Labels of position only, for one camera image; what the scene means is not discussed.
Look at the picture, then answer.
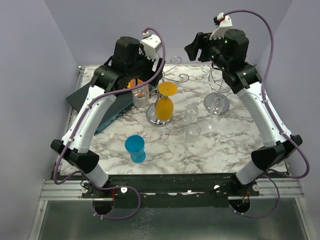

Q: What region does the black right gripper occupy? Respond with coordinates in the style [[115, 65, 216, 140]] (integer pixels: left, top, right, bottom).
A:
[[183, 31, 229, 72]]

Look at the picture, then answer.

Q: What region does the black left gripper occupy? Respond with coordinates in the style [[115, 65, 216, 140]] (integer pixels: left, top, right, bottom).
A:
[[127, 46, 165, 86]]

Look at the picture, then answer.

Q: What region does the orange plastic goblet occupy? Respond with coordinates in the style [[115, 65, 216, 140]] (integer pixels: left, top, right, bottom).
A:
[[127, 78, 146, 98]]

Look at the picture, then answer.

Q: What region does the yellow plastic goblet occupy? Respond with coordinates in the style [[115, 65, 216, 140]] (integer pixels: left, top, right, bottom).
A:
[[155, 82, 178, 121]]

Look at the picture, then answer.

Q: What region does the chrome wine glass rack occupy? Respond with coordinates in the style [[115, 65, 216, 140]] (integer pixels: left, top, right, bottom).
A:
[[203, 63, 231, 116], [146, 56, 190, 127]]

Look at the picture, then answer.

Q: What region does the clear glass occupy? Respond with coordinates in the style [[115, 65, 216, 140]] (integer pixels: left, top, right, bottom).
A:
[[205, 94, 225, 130], [185, 123, 201, 145], [184, 104, 199, 123], [131, 84, 150, 108]]

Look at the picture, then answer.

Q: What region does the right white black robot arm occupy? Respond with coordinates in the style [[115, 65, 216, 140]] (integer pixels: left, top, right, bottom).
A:
[[184, 29, 303, 196]]

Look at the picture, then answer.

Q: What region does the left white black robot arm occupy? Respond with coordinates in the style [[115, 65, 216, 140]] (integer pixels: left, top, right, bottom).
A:
[[50, 32, 165, 198]]

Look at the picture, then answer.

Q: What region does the blue plastic goblet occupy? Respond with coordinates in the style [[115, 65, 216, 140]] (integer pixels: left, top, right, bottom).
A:
[[124, 135, 146, 163]]

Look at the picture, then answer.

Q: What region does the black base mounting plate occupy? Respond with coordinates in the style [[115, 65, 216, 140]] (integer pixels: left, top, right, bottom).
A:
[[51, 172, 261, 208]]

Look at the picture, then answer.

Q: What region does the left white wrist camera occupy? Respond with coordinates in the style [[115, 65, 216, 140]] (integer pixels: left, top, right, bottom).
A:
[[140, 30, 162, 61]]

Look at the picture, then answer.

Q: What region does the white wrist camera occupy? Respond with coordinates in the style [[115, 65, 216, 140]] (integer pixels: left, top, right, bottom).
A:
[[209, 12, 233, 40], [140, 30, 162, 61]]

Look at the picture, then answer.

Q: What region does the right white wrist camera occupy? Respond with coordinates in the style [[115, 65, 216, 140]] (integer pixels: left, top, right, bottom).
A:
[[209, 12, 233, 40]]

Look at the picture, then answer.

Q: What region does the aluminium rail frame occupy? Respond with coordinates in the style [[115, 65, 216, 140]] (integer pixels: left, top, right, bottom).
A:
[[32, 65, 310, 240]]

